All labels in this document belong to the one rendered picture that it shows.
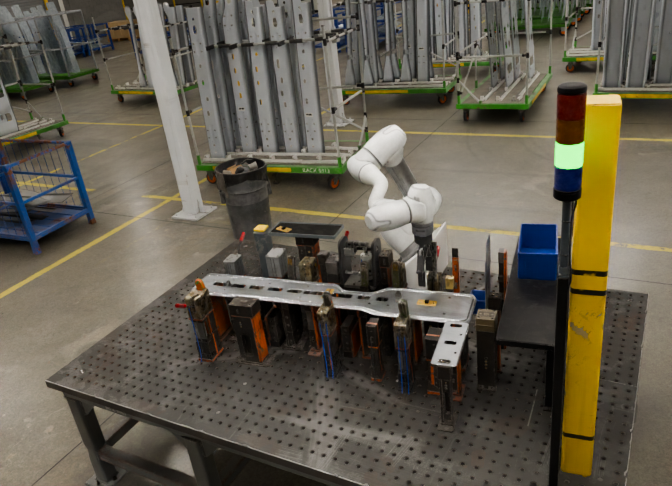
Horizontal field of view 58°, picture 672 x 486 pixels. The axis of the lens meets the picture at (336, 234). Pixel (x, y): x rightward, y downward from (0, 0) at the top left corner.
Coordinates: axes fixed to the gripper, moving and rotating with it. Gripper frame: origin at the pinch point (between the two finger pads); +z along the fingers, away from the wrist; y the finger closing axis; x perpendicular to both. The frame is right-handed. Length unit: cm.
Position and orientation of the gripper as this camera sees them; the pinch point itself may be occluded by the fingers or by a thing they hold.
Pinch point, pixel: (425, 275)
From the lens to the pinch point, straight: 263.1
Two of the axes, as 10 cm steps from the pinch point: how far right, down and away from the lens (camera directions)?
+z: 1.2, 9.0, 4.2
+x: 9.3, 0.5, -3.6
